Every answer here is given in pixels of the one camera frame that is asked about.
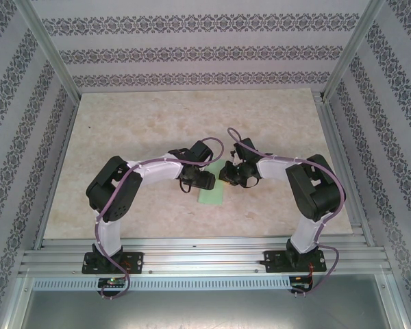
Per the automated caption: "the green paper sheet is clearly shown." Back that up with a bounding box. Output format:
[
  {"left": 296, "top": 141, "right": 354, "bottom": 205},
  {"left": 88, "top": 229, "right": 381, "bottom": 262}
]
[{"left": 197, "top": 162, "right": 227, "bottom": 208}]

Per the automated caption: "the grey metal sheet panel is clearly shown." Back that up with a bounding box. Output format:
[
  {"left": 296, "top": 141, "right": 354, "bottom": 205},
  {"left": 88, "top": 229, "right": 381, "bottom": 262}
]
[{"left": 20, "top": 290, "right": 403, "bottom": 329}]

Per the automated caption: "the purple cable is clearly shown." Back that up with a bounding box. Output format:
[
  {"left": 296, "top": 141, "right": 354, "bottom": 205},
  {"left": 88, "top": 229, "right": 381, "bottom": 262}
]
[
  {"left": 227, "top": 127, "right": 347, "bottom": 297},
  {"left": 94, "top": 136, "right": 225, "bottom": 302}
]

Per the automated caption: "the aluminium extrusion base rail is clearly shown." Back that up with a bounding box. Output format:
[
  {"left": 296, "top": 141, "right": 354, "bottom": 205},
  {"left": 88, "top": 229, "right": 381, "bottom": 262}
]
[{"left": 18, "top": 236, "right": 388, "bottom": 276}]

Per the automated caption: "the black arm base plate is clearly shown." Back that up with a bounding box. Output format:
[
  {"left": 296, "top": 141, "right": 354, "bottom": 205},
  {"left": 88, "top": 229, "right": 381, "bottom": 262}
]
[
  {"left": 83, "top": 251, "right": 145, "bottom": 276},
  {"left": 263, "top": 249, "right": 327, "bottom": 274}
]

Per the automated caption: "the aluminium side rail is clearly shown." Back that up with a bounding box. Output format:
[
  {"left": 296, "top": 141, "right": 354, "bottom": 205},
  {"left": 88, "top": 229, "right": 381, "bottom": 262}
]
[
  {"left": 33, "top": 97, "right": 80, "bottom": 250},
  {"left": 311, "top": 90, "right": 376, "bottom": 247}
]

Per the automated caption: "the grey slotted cable duct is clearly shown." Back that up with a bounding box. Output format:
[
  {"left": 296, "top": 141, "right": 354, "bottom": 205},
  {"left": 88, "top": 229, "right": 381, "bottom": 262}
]
[{"left": 32, "top": 276, "right": 292, "bottom": 292}]

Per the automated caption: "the aluminium frame post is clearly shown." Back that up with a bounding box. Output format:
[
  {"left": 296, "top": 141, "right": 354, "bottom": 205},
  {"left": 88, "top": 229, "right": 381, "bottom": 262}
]
[
  {"left": 15, "top": 0, "right": 82, "bottom": 101},
  {"left": 321, "top": 0, "right": 390, "bottom": 103}
]

